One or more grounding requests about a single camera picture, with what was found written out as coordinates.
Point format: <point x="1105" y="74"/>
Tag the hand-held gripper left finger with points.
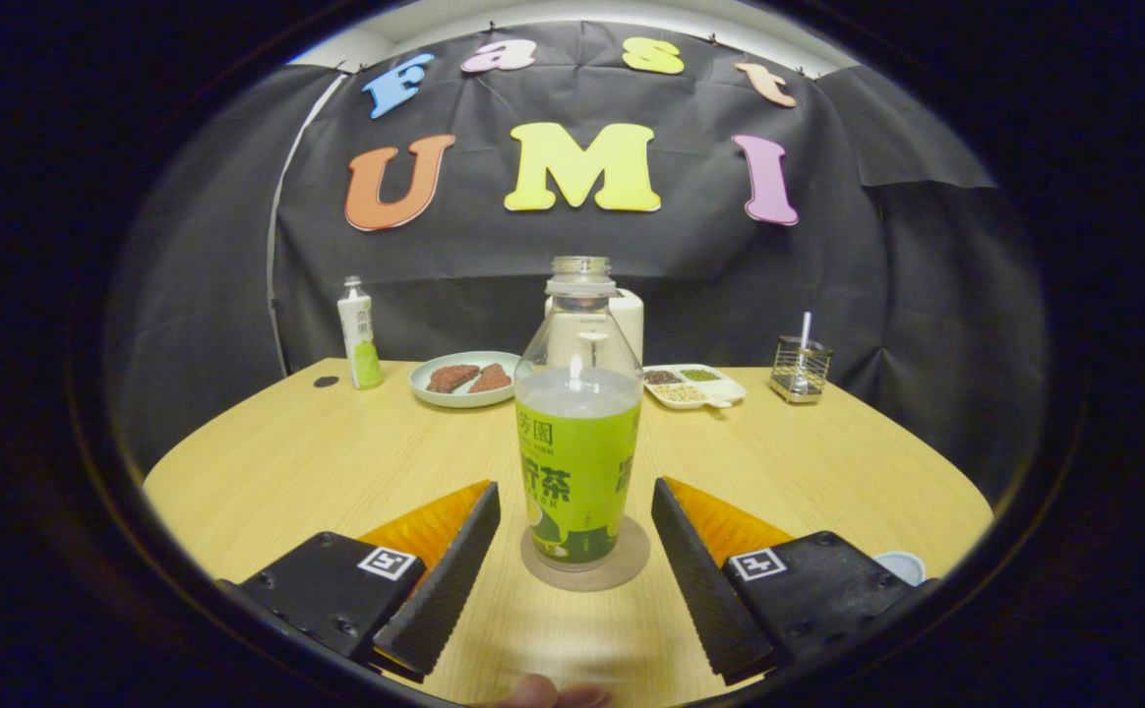
<point x="450" y="580"/>

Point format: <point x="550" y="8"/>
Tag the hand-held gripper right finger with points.
<point x="705" y="580"/>

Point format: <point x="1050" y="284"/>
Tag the round brown coaster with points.
<point x="632" y="560"/>

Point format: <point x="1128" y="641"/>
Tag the clear juice bottle green label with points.
<point x="577" y="472"/>

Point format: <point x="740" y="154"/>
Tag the white cup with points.
<point x="902" y="565"/>

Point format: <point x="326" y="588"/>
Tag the small white green bottle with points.
<point x="361" y="339"/>

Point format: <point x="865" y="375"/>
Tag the pale green plate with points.
<point x="435" y="393"/>

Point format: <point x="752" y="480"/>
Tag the white divided dish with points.
<point x="695" y="385"/>

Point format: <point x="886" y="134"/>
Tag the wooden table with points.
<point x="287" y="472"/>

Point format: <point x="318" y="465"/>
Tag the brown meat slice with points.
<point x="452" y="377"/>
<point x="492" y="378"/>

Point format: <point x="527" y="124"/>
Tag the white plastic straw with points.
<point x="806" y="329"/>

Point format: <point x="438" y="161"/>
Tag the cream toaster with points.
<point x="630" y="320"/>

